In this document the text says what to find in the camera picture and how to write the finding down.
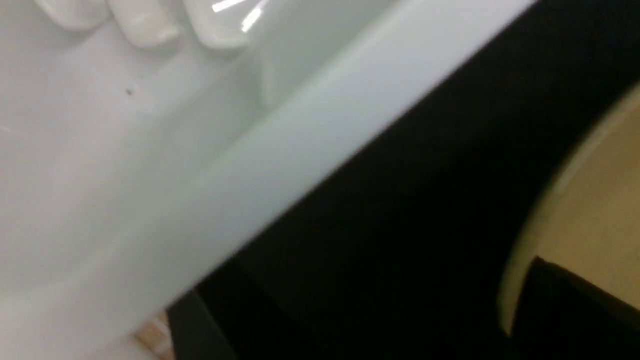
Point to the black serving tray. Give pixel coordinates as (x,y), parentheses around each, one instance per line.
(398,255)

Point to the white spoon in tray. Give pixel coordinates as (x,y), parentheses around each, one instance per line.
(224,24)

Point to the white spoon long handle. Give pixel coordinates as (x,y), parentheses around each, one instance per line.
(145,24)

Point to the white spoon upper tray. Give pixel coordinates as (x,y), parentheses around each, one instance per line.
(75,15)

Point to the yellow noodle bowl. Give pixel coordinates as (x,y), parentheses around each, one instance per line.
(587,220)

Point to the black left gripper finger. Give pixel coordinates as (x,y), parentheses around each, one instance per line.
(561,316)

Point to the white spoon tray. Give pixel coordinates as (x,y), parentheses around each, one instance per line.
(75,15)
(128,174)

